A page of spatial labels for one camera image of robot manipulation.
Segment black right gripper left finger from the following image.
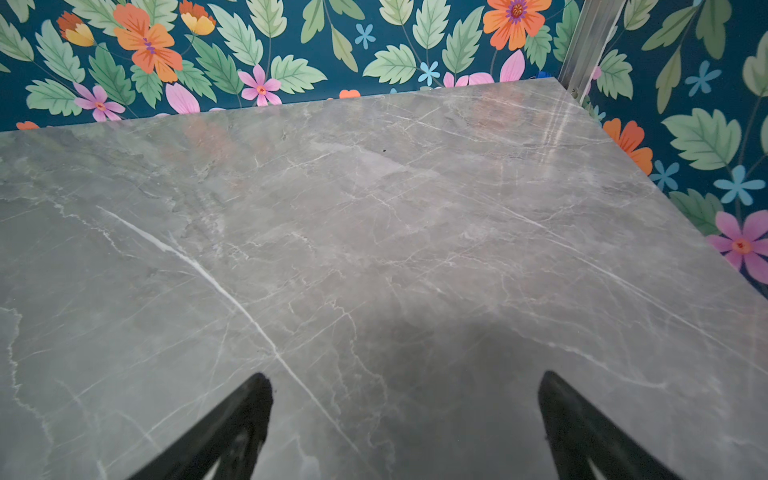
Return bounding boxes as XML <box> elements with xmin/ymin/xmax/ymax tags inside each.
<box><xmin>131</xmin><ymin>373</ymin><xmax>273</xmax><ymax>480</ymax></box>

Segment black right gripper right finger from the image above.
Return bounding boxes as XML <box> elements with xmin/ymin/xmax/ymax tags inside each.
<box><xmin>537</xmin><ymin>370</ymin><xmax>679</xmax><ymax>479</ymax></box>

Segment aluminium corner frame post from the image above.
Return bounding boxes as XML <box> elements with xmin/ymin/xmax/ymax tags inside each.
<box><xmin>558</xmin><ymin>0</ymin><xmax>625</xmax><ymax>104</ymax></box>

